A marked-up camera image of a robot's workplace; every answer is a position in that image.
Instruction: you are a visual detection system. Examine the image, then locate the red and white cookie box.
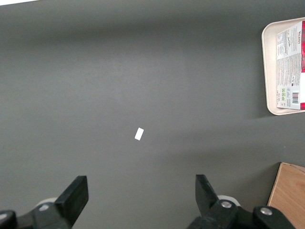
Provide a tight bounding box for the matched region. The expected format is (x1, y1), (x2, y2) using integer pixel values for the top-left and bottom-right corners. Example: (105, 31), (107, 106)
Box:
(275, 21), (305, 110)

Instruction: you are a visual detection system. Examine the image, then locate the wooden drawer cabinet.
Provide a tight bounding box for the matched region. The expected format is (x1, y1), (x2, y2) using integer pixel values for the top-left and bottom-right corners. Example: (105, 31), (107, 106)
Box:
(266, 162), (305, 229)

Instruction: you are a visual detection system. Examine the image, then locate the beige plastic tray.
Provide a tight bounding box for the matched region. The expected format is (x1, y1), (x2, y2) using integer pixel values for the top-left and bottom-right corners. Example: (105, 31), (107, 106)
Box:
(261, 17), (305, 116)

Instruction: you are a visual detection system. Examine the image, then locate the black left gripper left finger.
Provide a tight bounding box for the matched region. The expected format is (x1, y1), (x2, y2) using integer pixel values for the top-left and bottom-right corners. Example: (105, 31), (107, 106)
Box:
(0, 176), (89, 229)

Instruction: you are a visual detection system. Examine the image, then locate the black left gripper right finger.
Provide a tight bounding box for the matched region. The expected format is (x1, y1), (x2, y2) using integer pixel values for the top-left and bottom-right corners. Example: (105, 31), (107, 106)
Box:
(188, 174), (296, 229)

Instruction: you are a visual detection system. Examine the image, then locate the white tape mark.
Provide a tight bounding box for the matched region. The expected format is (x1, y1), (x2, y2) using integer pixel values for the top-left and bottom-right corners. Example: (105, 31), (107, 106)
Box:
(134, 127), (144, 141)

